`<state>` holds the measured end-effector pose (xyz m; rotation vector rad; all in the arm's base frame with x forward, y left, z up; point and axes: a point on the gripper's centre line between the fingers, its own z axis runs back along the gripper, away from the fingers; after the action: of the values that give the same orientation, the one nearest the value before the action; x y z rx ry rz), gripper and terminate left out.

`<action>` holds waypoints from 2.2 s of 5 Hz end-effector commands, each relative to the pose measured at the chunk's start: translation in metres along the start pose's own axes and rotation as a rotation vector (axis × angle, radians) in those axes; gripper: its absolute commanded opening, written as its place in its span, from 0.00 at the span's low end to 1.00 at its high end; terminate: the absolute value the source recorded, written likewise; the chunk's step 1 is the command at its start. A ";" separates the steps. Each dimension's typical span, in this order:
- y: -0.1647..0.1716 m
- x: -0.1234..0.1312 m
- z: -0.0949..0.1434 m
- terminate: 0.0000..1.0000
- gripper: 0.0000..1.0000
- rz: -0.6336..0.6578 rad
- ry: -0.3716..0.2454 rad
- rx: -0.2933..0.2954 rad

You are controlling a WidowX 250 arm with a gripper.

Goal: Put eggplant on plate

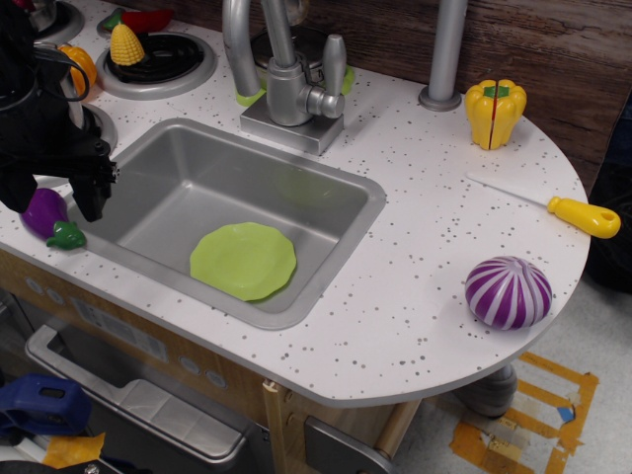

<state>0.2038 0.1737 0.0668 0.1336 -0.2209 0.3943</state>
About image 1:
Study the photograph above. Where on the orange toy pepper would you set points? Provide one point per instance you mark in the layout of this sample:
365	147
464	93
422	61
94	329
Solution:
84	72

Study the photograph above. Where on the yellow toy corn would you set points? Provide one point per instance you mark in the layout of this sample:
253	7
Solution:
125	47

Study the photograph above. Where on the green toy pot holder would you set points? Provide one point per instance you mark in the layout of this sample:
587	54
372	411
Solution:
293	87

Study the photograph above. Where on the purple striped toy onion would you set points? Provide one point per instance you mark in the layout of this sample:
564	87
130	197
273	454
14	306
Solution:
508	293

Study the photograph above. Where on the silver toy faucet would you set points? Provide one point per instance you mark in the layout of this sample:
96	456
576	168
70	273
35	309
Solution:
288	108

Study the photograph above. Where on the purple toy eggplant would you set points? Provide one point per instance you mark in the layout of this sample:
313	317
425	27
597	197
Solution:
46	217

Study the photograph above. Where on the red toy chili pepper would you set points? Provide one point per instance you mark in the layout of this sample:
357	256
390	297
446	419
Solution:
139	22

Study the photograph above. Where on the yellow toy bell pepper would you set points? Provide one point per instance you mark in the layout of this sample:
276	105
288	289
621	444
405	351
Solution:
493	108

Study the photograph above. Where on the green plastic plate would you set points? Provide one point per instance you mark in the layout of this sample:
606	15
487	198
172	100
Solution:
248	260

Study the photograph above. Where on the yellow handled toy knife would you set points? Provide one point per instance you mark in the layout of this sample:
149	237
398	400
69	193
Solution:
597	221

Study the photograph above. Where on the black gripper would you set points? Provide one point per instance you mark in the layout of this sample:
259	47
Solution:
44	132

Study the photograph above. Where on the blue clamp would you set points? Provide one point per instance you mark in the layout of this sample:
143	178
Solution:
44	405

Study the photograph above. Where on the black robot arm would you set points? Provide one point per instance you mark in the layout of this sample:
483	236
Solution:
21	53

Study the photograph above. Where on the black stove burner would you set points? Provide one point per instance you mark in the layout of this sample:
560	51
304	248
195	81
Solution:
173	64

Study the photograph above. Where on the silver oven door handle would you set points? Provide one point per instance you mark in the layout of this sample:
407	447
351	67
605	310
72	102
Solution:
145	424

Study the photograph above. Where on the grey toy sink basin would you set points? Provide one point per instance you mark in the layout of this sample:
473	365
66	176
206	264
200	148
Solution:
181	180

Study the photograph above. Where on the silver toy pot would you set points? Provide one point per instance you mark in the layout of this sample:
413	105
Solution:
308	44

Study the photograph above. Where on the grey support pole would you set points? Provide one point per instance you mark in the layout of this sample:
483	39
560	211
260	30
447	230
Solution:
440	94

